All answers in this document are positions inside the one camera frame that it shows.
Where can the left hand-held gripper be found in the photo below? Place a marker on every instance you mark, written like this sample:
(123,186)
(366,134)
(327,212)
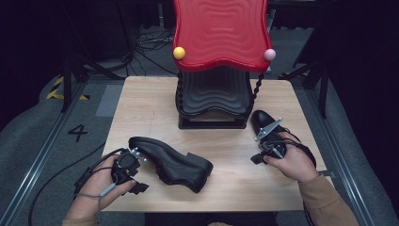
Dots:
(125,164)

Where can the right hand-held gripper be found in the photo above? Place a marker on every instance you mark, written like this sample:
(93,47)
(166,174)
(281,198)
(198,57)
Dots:
(273,146)

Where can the person's right hand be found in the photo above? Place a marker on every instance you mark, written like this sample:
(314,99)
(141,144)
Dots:
(296,163)

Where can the person's left hand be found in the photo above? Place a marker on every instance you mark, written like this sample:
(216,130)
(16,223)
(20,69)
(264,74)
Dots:
(95,185)

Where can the black tripod stand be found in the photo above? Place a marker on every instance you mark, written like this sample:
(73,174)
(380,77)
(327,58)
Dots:
(323,88)
(67,81)

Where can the red and black shoe rack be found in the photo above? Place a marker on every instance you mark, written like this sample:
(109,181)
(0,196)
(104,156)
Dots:
(221,34)

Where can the metal floor rail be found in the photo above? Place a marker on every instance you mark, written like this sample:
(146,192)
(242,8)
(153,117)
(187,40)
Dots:
(37,160)
(342,163)

